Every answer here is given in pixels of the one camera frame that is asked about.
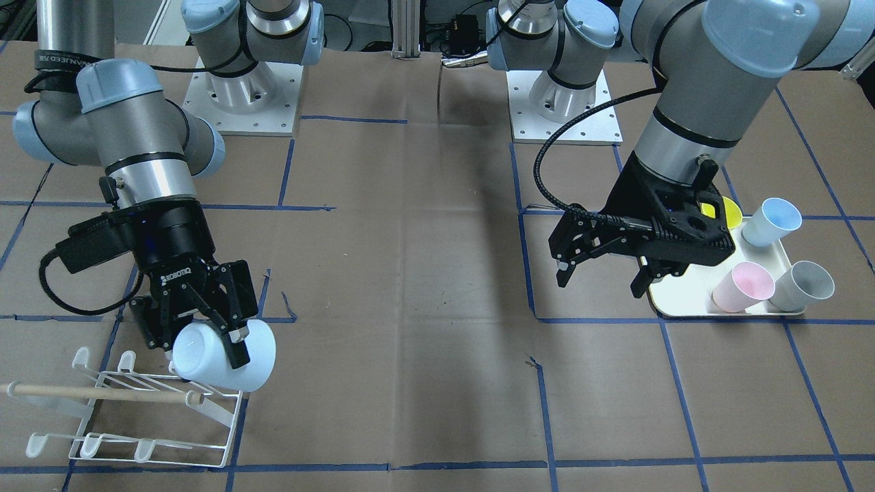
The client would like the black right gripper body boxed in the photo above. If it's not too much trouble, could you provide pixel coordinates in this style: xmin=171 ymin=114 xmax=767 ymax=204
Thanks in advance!
xmin=129 ymin=202 xmax=219 ymax=322

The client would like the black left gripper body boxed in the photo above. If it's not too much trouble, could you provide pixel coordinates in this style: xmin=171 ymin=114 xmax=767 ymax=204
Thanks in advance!
xmin=601 ymin=154 xmax=736 ymax=266

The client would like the light blue plastic cup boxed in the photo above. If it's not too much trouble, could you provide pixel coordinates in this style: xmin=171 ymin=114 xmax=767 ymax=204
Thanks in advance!
xmin=172 ymin=318 xmax=276 ymax=392

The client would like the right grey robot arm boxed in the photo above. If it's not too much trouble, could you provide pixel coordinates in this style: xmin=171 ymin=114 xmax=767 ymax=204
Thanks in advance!
xmin=13 ymin=1 xmax=258 ymax=370

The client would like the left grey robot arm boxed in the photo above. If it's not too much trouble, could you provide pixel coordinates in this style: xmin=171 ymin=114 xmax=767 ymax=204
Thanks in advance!
xmin=485 ymin=1 xmax=873 ymax=298

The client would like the yellow plastic cup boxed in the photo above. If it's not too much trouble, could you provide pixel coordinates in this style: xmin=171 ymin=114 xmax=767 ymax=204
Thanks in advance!
xmin=699 ymin=196 xmax=744 ymax=230

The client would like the pink plastic cup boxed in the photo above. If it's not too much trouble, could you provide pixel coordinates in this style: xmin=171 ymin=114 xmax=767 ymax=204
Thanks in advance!
xmin=710 ymin=261 xmax=775 ymax=312

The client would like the grey plastic cup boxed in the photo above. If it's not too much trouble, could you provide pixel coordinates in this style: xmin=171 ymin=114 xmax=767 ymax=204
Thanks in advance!
xmin=769 ymin=260 xmax=835 ymax=312

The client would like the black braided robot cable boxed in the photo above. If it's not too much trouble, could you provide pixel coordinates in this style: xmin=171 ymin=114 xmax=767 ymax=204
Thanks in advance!
xmin=533 ymin=82 xmax=667 ymax=219

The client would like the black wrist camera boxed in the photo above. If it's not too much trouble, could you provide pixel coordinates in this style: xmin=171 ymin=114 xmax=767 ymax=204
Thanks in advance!
xmin=55 ymin=212 xmax=135 ymax=274

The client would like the white wire cup rack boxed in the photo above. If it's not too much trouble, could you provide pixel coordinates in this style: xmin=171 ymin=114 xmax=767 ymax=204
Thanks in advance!
xmin=3 ymin=346 xmax=247 ymax=468

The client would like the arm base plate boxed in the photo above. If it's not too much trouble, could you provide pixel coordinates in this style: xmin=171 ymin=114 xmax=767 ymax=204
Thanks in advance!
xmin=183 ymin=62 xmax=304 ymax=137
xmin=507 ymin=70 xmax=623 ymax=146

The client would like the aluminium frame post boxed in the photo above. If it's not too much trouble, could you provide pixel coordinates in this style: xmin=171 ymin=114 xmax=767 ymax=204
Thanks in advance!
xmin=388 ymin=0 xmax=425 ymax=59

